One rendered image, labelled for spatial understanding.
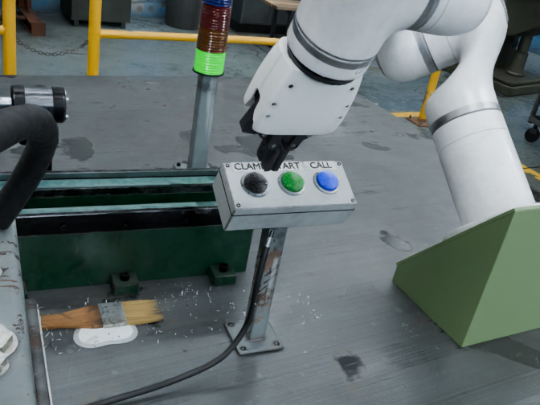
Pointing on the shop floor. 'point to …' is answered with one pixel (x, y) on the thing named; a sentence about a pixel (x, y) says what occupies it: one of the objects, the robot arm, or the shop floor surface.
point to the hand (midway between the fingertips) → (272, 151)
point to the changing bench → (283, 10)
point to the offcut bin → (79, 8)
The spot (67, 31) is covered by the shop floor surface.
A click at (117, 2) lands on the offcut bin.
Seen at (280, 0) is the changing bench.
